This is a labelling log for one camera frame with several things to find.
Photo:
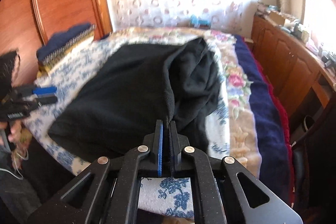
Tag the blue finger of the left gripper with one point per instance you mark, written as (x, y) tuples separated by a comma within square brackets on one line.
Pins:
[(40, 91)]

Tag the yellow folded cloth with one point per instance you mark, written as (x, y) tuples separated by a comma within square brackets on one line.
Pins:
[(45, 69)]

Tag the navy blue blanket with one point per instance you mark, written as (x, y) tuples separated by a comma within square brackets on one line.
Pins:
[(275, 167)]

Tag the wooden sideboard cabinet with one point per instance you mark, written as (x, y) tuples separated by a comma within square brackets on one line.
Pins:
[(292, 69)]

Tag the person left hand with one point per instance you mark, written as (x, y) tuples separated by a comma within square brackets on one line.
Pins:
[(15, 127)]

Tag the colourful floral quilt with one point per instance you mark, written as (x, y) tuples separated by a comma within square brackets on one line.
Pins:
[(231, 129)]

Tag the black printed t-shirt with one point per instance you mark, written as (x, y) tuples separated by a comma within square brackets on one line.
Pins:
[(147, 92)]

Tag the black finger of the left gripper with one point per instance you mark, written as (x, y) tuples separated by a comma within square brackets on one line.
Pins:
[(46, 100)]

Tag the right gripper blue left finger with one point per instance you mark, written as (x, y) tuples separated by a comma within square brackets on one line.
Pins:
[(157, 147)]

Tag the cardboard box on cabinet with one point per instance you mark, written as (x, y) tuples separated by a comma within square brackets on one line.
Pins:
[(277, 18)]

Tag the teal item on box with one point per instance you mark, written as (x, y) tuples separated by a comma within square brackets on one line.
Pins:
[(197, 22)]

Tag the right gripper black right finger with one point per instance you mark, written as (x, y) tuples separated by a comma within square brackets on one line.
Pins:
[(175, 150)]

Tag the blue floral white bedsheet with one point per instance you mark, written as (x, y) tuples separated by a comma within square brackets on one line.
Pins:
[(105, 134)]

